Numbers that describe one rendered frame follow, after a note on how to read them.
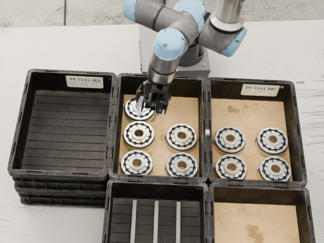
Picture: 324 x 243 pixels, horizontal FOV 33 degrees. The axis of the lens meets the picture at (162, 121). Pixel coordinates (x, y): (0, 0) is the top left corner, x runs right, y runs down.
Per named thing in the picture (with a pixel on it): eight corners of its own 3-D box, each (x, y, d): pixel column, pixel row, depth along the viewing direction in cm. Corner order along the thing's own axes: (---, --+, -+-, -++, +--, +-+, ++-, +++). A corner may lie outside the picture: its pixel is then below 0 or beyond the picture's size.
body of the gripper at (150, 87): (139, 113, 159) (145, 87, 149) (141, 88, 164) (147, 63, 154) (166, 115, 160) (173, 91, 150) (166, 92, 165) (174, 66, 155)
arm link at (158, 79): (149, 52, 150) (179, 56, 151) (147, 63, 154) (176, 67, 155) (148, 74, 146) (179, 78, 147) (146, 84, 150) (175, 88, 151)
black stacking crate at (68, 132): (33, 89, 196) (28, 69, 186) (117, 94, 196) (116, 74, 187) (13, 191, 174) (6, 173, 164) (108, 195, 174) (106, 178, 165)
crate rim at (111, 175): (117, 76, 188) (117, 72, 186) (205, 80, 189) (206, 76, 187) (107, 181, 166) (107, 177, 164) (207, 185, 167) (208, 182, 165)
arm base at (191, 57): (160, 39, 212) (161, 20, 204) (198, 33, 215) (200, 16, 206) (168, 69, 204) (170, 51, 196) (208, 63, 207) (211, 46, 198)
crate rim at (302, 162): (205, 80, 189) (206, 76, 187) (292, 85, 190) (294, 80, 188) (207, 185, 167) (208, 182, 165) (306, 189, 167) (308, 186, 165)
